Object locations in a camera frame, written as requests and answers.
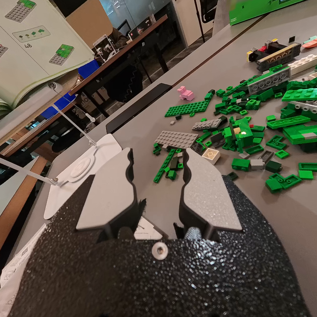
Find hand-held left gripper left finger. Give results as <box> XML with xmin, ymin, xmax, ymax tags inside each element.
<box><xmin>75</xmin><ymin>148</ymin><xmax>139</xmax><ymax>239</ymax></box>

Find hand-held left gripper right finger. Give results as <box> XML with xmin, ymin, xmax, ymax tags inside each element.
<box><xmin>179</xmin><ymin>148</ymin><xmax>243</xmax><ymax>240</ymax></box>

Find long wooden desk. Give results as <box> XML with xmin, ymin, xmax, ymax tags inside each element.
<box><xmin>68</xmin><ymin>14</ymin><xmax>169</xmax><ymax>97</ymax></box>

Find tan desk divider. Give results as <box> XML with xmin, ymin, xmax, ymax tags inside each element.
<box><xmin>66</xmin><ymin>5</ymin><xmax>113</xmax><ymax>47</ymax></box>

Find cream square brick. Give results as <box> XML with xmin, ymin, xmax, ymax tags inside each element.
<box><xmin>202</xmin><ymin>148</ymin><xmax>221</xmax><ymax>165</ymax></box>

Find white book stand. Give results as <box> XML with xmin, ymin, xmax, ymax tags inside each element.
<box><xmin>0</xmin><ymin>82</ymin><xmax>122</xmax><ymax>219</ymax></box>

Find small white printed paper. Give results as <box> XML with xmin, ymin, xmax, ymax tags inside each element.
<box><xmin>134</xmin><ymin>217</ymin><xmax>162</xmax><ymax>240</ymax></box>

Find large grey brick plate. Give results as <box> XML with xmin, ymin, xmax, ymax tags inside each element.
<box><xmin>154</xmin><ymin>130</ymin><xmax>199</xmax><ymax>150</ymax></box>

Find pile of loose green bricks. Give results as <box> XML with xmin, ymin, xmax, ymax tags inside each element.
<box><xmin>152</xmin><ymin>64</ymin><xmax>317</xmax><ymax>194</ymax></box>

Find small grey brick plate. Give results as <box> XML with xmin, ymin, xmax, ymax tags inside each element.
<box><xmin>192</xmin><ymin>119</ymin><xmax>222</xmax><ymax>131</ymax></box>

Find large green brick plate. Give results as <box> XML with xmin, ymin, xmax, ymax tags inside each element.
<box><xmin>165</xmin><ymin>99</ymin><xmax>210</xmax><ymax>118</ymax></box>

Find pink toy pig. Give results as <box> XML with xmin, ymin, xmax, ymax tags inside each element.
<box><xmin>177</xmin><ymin>86</ymin><xmax>195</xmax><ymax>101</ymax></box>

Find black office chair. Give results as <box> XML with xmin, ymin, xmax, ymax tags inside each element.
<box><xmin>106</xmin><ymin>62</ymin><xmax>144</xmax><ymax>103</ymax></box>

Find white printed sheet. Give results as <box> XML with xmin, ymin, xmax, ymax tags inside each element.
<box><xmin>0</xmin><ymin>223</ymin><xmax>47</xmax><ymax>317</ymax></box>

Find blue box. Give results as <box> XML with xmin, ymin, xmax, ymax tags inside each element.
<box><xmin>41</xmin><ymin>66</ymin><xmax>99</xmax><ymax>119</ymax></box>

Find grey plate with holes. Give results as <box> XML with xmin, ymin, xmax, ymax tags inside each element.
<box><xmin>248</xmin><ymin>67</ymin><xmax>291</xmax><ymax>94</ymax></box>

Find black and tan brick vehicle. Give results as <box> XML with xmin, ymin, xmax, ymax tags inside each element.
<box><xmin>246</xmin><ymin>39</ymin><xmax>301</xmax><ymax>72</ymax></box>

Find long white brick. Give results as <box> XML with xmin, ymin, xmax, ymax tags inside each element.
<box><xmin>288</xmin><ymin>54</ymin><xmax>317</xmax><ymax>76</ymax></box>

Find dark toy box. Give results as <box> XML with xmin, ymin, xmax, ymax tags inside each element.
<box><xmin>129</xmin><ymin>16</ymin><xmax>155</xmax><ymax>40</ymax></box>

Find open brick instruction booklet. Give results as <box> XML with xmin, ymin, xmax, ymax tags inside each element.
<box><xmin>0</xmin><ymin>0</ymin><xmax>94</xmax><ymax>109</ymax></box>

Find green toy brick box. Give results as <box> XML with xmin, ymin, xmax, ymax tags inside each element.
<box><xmin>229</xmin><ymin>0</ymin><xmax>307</xmax><ymax>25</ymax></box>

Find white frame stand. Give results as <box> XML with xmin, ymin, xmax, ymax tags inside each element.
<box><xmin>93</xmin><ymin>35</ymin><xmax>117</xmax><ymax>61</ymax></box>

